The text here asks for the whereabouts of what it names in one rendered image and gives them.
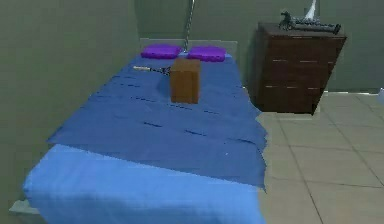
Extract brown box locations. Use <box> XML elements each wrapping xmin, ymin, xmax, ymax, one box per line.
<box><xmin>169</xmin><ymin>57</ymin><xmax>202</xmax><ymax>105</ymax></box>

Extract blue bed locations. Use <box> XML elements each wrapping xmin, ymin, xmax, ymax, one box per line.
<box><xmin>9</xmin><ymin>38</ymin><xmax>269</xmax><ymax>224</ymax></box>

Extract small pale and black object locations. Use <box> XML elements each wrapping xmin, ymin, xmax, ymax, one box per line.
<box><xmin>132</xmin><ymin>65</ymin><xmax>172</xmax><ymax>76</ymax></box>

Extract purple pillow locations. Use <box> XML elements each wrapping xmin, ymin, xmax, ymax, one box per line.
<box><xmin>140</xmin><ymin>43</ymin><xmax>183</xmax><ymax>60</ymax></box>
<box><xmin>186</xmin><ymin>45</ymin><xmax>227</xmax><ymax>63</ymax></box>

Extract dark brown chest of drawers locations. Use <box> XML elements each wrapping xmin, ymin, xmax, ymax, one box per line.
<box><xmin>253</xmin><ymin>22</ymin><xmax>348</xmax><ymax>116</ymax></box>

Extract dark grey long object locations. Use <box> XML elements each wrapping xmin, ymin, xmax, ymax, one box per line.
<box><xmin>278</xmin><ymin>10</ymin><xmax>342</xmax><ymax>35</ymax></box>

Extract white cone lamp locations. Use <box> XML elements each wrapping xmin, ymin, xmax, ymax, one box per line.
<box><xmin>303</xmin><ymin>0</ymin><xmax>318</xmax><ymax>20</ymax></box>

